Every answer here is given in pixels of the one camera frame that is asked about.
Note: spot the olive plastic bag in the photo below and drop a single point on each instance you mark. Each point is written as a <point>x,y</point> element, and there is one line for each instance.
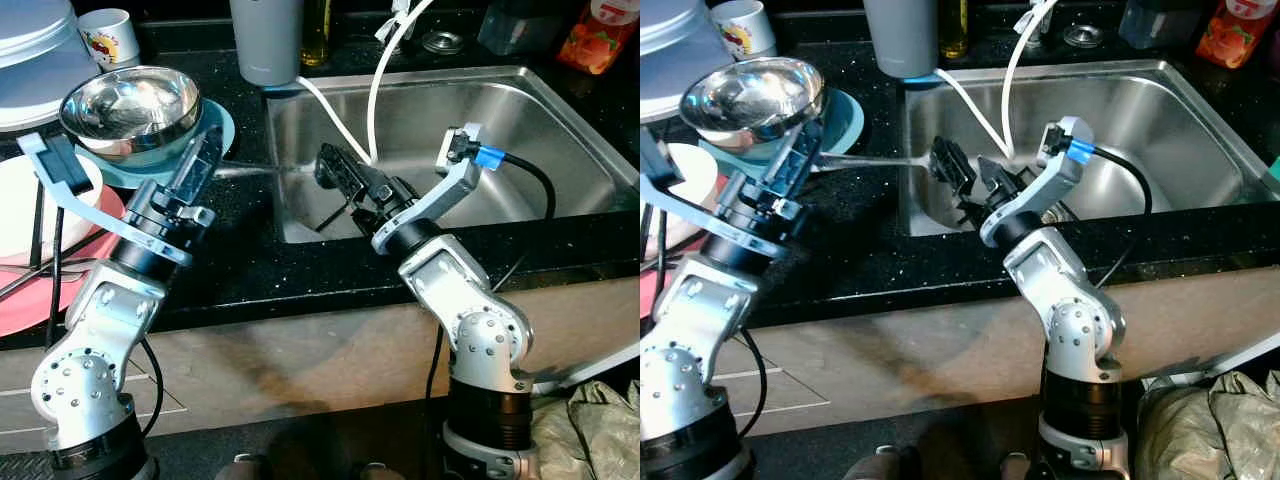
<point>590,440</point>
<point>1220,430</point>

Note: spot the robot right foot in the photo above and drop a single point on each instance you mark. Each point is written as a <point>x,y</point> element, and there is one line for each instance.
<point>380,471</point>
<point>1020,467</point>

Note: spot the stainless steel bowl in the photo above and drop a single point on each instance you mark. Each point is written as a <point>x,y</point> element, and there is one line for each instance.
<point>130,110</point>
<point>750,100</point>

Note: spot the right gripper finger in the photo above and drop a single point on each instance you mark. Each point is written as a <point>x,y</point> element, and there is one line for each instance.
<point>372,185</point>
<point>953,165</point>
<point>338,170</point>
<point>997,182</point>

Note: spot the yellow oil bottle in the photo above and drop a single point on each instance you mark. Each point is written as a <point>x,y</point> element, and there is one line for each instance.
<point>317,35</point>
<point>953,30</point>

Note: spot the white trim strip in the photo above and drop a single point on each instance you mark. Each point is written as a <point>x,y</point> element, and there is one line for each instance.
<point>600,365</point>
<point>1230,355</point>

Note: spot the green sponge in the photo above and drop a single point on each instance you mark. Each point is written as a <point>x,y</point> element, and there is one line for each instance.
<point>1274,175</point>

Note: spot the beige cabinet door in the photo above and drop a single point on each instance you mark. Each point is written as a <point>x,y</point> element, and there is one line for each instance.
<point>1200,310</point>
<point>300,370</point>
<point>900,350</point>
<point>590,320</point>

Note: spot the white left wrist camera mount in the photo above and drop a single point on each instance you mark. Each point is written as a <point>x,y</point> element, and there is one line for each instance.
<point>700,215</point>
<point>70,198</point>

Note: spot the white bowl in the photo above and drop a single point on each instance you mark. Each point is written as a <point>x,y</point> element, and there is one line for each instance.
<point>15,220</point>
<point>690,190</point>

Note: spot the white printed mug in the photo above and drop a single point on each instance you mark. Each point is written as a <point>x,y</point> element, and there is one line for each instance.
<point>105,45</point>
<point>740,35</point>

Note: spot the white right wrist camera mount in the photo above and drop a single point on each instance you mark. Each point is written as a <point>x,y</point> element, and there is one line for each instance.
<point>1045,180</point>
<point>445,185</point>

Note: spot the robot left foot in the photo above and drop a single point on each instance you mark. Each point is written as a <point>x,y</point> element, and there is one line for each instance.
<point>242,467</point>
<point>875,464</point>

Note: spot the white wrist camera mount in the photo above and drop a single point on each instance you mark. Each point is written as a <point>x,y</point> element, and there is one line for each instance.
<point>445,185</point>
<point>700,215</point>
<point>70,198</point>
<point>1045,180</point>

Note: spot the light blue plate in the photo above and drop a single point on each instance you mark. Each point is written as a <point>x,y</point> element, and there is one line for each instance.
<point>140,177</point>
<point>850,120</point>

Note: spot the round steel counter fitting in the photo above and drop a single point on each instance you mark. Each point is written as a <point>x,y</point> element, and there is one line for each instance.
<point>443,43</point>
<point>1083,36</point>

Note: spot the steel fork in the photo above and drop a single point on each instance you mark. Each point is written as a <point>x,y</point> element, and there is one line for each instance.
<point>20,278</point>

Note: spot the dark plastic container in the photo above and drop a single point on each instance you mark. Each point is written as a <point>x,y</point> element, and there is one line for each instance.
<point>520,25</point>
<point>1160,22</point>

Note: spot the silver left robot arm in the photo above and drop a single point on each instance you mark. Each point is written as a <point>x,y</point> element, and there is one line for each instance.
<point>700,330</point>
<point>95,330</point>

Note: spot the stainless steel sink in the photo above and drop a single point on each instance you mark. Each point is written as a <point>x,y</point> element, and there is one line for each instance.
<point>590,130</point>
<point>1180,110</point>

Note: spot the grey drawer front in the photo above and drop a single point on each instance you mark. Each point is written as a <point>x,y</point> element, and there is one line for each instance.
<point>785,360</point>
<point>175,400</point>
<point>800,390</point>

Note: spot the black chopstick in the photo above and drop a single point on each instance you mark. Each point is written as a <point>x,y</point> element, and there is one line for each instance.
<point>38,240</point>

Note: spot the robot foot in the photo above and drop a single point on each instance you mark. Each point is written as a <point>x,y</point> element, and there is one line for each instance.
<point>242,467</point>
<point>1020,467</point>
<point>875,464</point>
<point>380,471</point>

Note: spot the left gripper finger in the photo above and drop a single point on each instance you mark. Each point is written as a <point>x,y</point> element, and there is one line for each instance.
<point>203,165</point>
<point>798,158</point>

